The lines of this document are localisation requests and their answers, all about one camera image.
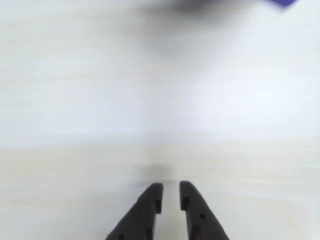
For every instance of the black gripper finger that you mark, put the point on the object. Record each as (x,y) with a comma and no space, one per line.
(140,217)
(202,220)

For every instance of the blue plastic box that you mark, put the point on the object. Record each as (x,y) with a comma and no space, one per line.
(282,2)

